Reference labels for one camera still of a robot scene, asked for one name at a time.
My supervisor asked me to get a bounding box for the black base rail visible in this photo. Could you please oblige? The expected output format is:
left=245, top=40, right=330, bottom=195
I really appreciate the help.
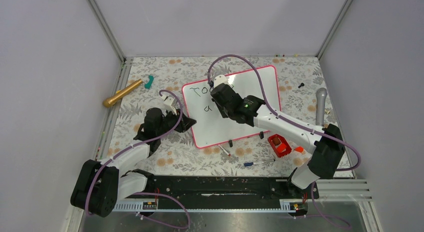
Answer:
left=129, top=175, right=320, bottom=210

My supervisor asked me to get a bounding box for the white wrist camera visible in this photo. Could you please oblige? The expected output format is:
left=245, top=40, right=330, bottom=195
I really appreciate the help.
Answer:
left=160, top=95, right=179, bottom=115
left=208, top=75, right=229, bottom=88

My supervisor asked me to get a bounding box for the red plastic box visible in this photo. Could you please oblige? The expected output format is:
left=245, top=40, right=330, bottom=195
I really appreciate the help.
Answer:
left=267, top=134, right=292, bottom=158

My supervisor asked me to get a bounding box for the gold microphone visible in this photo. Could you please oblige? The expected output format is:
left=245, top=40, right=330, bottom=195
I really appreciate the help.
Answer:
left=102, top=79, right=143, bottom=108

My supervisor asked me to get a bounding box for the teal plastic piece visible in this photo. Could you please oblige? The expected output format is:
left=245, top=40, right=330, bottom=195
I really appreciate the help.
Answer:
left=144, top=75, right=155, bottom=89

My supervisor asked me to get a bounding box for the red cap marker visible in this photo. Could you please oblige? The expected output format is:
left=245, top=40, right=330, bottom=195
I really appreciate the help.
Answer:
left=218, top=144, right=231, bottom=156

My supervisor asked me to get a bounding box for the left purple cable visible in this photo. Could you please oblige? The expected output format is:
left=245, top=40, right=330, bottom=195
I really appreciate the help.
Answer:
left=84, top=89, right=193, bottom=229

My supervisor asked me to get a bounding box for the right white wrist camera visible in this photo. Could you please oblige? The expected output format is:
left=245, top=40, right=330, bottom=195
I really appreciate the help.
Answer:
left=208, top=75, right=229, bottom=88

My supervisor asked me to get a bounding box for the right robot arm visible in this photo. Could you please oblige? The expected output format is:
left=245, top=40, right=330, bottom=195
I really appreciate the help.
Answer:
left=211, top=84, right=345, bottom=198

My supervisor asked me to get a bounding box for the blue cap marker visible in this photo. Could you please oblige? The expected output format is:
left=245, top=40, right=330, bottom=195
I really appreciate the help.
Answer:
left=243, top=159, right=275, bottom=167

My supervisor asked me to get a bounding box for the brown block in box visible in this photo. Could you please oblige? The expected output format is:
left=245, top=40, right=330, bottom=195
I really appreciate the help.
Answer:
left=272, top=138, right=281, bottom=146

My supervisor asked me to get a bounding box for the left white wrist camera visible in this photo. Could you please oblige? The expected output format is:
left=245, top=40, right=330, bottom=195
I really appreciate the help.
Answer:
left=160, top=95, right=179, bottom=115

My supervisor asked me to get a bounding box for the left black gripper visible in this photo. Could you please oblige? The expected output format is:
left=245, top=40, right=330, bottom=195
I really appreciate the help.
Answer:
left=156, top=106, right=196, bottom=136

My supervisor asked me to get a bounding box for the pink framed whiteboard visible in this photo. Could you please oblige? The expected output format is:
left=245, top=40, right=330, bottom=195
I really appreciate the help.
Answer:
left=182, top=65, right=281, bottom=148

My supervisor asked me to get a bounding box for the silver microphone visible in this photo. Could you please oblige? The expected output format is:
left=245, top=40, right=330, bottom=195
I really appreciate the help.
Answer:
left=315, top=88, right=328, bottom=126

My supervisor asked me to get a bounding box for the red prism block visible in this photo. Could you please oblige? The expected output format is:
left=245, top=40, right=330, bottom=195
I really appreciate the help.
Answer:
left=294, top=146, right=305, bottom=153

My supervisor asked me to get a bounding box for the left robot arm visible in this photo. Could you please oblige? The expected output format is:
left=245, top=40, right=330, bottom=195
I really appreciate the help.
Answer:
left=70, top=108, right=197, bottom=217

